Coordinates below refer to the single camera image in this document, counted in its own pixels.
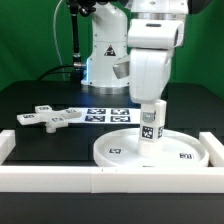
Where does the black camera pole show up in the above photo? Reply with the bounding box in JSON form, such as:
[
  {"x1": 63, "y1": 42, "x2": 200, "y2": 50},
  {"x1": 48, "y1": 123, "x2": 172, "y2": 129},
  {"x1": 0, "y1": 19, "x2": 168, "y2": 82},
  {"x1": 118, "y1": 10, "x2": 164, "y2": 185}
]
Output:
[{"x1": 66, "y1": 0, "x2": 96, "y2": 82}]

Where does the black cable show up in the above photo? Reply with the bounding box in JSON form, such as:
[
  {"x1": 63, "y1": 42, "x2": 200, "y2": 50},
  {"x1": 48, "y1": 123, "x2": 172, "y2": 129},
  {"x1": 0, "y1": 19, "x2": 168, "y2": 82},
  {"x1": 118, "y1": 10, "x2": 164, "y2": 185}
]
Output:
[{"x1": 36, "y1": 64, "x2": 84, "y2": 82}]

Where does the white round table top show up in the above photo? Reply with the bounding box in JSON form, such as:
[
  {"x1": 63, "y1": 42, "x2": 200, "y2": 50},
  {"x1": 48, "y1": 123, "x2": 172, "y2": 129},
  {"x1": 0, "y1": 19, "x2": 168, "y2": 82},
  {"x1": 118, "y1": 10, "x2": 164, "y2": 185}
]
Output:
[{"x1": 93, "y1": 128, "x2": 209, "y2": 168}]

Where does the white fence rail frame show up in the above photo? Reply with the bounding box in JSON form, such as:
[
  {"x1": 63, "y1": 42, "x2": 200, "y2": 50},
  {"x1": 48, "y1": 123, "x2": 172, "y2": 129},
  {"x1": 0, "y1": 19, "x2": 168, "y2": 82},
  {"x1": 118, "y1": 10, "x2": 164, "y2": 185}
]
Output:
[{"x1": 0, "y1": 130, "x2": 224, "y2": 193}]

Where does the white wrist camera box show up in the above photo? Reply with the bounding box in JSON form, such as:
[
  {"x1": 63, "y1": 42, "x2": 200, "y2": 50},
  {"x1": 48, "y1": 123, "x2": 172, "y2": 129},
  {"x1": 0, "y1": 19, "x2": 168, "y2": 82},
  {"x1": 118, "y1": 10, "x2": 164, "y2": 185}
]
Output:
[{"x1": 128, "y1": 19, "x2": 184, "y2": 49}]

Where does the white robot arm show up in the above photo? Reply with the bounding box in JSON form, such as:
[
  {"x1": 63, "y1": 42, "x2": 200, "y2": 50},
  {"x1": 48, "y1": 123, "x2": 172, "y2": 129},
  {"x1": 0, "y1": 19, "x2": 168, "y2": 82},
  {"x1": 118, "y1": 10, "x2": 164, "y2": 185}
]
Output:
[{"x1": 80, "y1": 0, "x2": 190, "y2": 123}]

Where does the white cable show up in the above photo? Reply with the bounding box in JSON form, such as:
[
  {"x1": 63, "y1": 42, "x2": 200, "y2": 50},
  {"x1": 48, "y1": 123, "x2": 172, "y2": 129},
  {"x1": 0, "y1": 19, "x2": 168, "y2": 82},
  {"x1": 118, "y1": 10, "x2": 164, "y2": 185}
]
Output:
[{"x1": 52, "y1": 0, "x2": 67, "y2": 81}]

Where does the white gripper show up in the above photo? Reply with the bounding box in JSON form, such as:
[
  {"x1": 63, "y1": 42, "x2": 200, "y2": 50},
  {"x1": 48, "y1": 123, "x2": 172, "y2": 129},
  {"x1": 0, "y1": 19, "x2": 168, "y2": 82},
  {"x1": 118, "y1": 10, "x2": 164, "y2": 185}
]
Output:
[{"x1": 129, "y1": 49, "x2": 172, "y2": 122}]

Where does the white cross table base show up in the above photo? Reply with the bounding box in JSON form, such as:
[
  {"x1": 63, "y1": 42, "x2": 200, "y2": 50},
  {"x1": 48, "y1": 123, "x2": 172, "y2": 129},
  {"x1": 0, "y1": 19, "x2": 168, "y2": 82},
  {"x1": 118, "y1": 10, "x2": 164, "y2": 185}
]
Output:
[{"x1": 17, "y1": 105, "x2": 82, "y2": 133}]

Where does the paper sheet with markers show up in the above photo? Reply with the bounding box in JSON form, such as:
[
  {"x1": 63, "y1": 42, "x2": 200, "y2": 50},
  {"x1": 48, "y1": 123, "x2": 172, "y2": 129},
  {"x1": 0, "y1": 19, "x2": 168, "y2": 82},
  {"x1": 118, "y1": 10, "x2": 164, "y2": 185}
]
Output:
[{"x1": 68, "y1": 108, "x2": 140, "y2": 124}]

